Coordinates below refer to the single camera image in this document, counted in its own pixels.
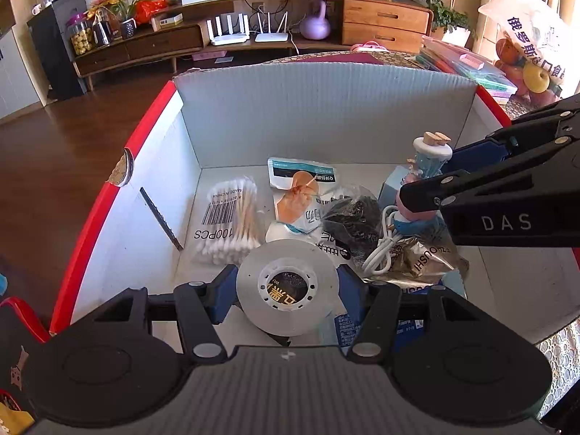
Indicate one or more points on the pink toy case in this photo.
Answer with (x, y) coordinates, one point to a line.
(368, 47)

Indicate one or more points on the potted green plant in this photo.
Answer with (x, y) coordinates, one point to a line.
(448, 25)

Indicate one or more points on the maroon bear tablet case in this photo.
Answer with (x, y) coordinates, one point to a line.
(338, 57)

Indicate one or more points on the flower pot arrangement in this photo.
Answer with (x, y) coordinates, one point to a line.
(121, 11)

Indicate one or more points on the wooden tv cabinet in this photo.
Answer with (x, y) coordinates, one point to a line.
(395, 24)

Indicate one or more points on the white router tall antennas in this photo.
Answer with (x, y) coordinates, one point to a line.
(232, 34)

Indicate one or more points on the bag of cotton swabs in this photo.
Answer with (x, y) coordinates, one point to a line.
(230, 226)

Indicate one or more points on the silver foil snack packet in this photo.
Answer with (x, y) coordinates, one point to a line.
(414, 264)

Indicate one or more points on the clear bag black items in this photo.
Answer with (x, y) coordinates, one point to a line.
(351, 215)

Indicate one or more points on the clear tape roll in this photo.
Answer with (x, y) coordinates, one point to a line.
(300, 257)

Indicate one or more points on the black cabinet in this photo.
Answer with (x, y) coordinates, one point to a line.
(50, 37)

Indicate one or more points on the white plastic bag of fruit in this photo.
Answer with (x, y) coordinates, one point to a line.
(534, 47)

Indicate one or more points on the black snack packet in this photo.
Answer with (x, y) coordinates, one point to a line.
(287, 288)

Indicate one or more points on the pink cartoon figurine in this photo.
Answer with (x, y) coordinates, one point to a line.
(432, 151)

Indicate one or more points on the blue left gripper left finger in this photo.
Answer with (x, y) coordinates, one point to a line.
(222, 294)

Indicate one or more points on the stack of plastic bead cases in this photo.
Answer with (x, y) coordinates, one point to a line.
(447, 58)

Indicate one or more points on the red cardboard box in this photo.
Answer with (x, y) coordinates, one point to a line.
(348, 158)

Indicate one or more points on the light green tea box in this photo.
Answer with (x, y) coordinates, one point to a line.
(389, 194)

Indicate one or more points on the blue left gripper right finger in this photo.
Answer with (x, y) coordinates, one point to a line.
(354, 293)

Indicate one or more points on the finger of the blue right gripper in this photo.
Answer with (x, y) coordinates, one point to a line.
(477, 156)
(437, 193)

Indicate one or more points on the white router thin antennas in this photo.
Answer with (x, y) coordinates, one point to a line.
(267, 34)

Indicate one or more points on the blue cracker packet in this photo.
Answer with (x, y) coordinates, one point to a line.
(341, 331)

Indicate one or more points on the white chicken snack packet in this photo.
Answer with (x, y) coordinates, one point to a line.
(298, 187)

